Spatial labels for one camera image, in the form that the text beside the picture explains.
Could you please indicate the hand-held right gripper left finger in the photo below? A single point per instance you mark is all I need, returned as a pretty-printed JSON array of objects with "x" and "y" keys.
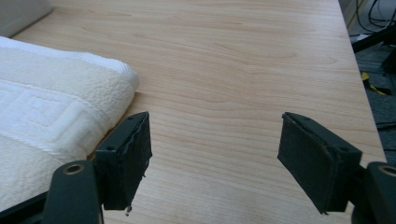
[{"x": 124, "y": 168}]

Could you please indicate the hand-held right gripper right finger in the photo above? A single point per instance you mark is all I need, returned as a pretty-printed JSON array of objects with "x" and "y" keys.
[{"x": 314, "y": 165}]

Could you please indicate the white towel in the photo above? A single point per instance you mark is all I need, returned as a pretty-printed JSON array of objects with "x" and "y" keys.
[{"x": 53, "y": 109}]

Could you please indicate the black metal stand bar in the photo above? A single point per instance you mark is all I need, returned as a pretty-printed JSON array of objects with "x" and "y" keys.
[{"x": 372, "y": 39}]

